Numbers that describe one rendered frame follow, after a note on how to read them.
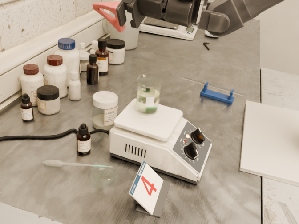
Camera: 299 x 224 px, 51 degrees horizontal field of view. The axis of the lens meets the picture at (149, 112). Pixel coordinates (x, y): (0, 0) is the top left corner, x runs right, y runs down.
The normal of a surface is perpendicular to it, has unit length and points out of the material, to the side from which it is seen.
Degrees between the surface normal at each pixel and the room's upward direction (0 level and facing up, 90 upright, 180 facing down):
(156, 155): 90
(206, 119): 0
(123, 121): 0
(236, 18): 91
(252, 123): 2
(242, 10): 94
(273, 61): 90
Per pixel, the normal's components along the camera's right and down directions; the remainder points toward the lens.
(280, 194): 0.11, -0.85
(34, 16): 0.95, 0.24
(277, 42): -0.29, 0.47
